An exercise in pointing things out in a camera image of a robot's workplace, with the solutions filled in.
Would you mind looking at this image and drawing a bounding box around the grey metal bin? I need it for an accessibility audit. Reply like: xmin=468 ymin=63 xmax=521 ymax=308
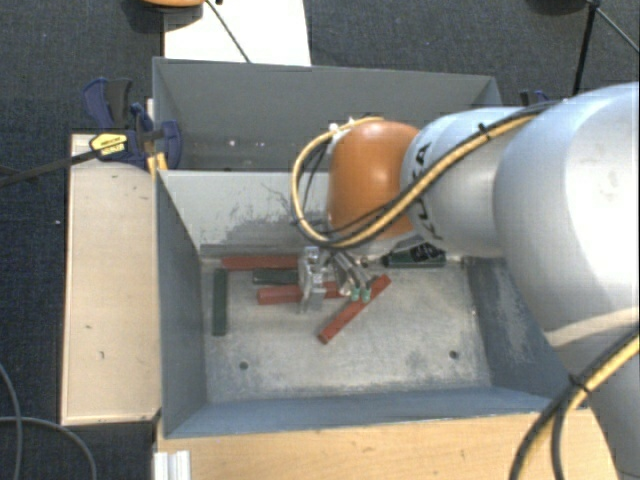
xmin=151 ymin=56 xmax=571 ymax=440

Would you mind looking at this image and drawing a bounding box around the red-brown flat block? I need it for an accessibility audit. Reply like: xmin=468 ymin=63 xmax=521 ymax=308
xmin=317 ymin=273 xmax=393 ymax=346
xmin=256 ymin=281 xmax=347 ymax=306
xmin=220 ymin=254 xmax=301 ymax=271

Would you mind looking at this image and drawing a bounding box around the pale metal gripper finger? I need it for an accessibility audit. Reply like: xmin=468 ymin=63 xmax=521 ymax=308
xmin=306 ymin=266 xmax=328 ymax=313
xmin=297 ymin=245 xmax=321 ymax=315

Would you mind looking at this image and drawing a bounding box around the dark green flat block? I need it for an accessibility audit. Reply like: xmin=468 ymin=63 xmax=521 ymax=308
xmin=381 ymin=244 xmax=448 ymax=269
xmin=211 ymin=267 xmax=230 ymax=338
xmin=251 ymin=268 xmax=301 ymax=286

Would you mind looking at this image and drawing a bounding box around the pale wood board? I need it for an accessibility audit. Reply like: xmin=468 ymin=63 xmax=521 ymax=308
xmin=60 ymin=133 xmax=163 ymax=426

